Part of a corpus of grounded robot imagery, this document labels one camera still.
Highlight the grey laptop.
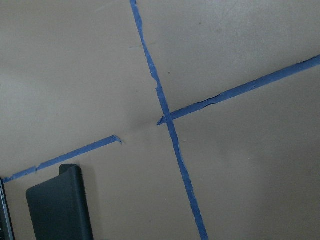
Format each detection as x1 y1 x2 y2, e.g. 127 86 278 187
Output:
0 179 15 240

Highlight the black mouse pad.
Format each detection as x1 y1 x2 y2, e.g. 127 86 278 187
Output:
26 164 94 240

